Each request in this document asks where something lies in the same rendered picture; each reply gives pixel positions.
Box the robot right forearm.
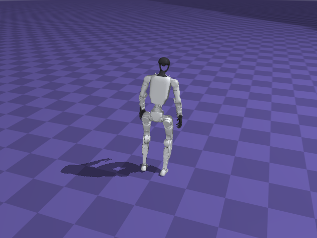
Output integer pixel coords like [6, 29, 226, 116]
[175, 98, 182, 117]

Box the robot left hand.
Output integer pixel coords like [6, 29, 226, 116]
[139, 107, 146, 120]

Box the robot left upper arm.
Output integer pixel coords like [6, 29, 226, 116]
[140, 75, 152, 98]

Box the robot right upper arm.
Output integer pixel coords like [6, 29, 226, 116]
[170, 78, 180, 104]

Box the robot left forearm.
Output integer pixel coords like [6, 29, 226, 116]
[139, 95, 146, 110]

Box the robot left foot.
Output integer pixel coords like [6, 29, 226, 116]
[141, 164, 148, 171]

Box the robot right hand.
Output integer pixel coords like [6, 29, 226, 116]
[176, 115, 182, 128]

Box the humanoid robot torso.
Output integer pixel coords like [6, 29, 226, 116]
[149, 73, 171, 122]

